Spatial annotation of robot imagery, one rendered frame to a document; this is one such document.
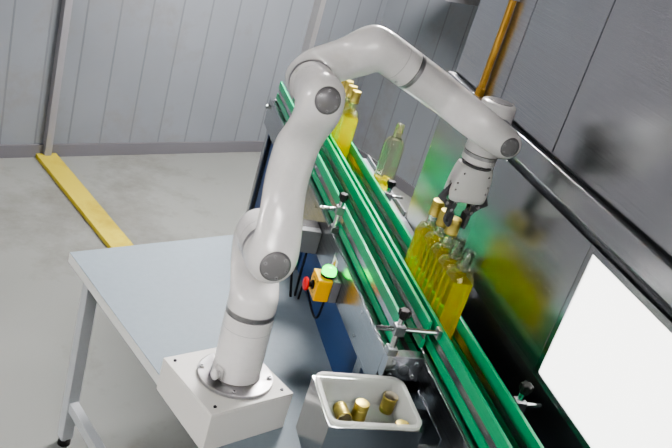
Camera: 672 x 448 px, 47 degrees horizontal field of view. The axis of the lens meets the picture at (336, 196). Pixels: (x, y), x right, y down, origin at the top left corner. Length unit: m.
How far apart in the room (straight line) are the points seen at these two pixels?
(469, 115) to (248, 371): 0.80
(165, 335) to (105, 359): 1.13
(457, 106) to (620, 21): 0.39
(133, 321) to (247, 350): 0.51
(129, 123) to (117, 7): 0.76
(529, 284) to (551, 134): 0.37
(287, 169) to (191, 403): 0.61
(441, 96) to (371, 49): 0.20
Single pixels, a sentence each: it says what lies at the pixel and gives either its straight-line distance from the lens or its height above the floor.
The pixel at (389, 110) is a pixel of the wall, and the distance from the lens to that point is 5.87.
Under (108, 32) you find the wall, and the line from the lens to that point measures 4.83.
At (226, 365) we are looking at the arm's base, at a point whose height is 0.92.
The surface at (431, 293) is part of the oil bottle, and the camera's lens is 1.99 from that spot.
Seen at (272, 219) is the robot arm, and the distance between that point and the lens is 1.72.
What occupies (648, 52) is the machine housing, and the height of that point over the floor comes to 1.88.
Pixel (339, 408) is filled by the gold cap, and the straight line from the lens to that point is 1.81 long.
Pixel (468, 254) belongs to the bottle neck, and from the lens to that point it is 1.89.
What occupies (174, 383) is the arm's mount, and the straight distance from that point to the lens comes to 1.99.
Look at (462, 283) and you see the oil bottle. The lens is 1.91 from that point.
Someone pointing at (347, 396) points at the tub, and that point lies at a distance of 1.88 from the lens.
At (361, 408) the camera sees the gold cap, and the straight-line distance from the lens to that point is 1.82.
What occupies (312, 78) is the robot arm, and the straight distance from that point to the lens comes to 1.63.
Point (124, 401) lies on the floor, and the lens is 3.19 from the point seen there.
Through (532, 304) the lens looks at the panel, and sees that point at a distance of 1.87.
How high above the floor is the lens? 2.07
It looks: 23 degrees down
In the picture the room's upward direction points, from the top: 17 degrees clockwise
